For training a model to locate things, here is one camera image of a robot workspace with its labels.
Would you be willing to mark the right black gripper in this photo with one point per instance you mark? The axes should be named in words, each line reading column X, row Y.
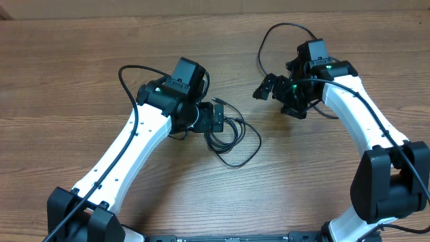
column 279, row 89

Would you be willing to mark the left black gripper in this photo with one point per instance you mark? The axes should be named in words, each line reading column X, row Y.
column 207, row 124

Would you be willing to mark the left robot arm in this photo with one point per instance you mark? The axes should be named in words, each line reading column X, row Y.
column 169, row 105

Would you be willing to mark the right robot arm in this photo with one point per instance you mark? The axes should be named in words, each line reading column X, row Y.
column 392, row 178

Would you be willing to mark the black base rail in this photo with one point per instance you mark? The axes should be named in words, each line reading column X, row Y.
column 296, row 236

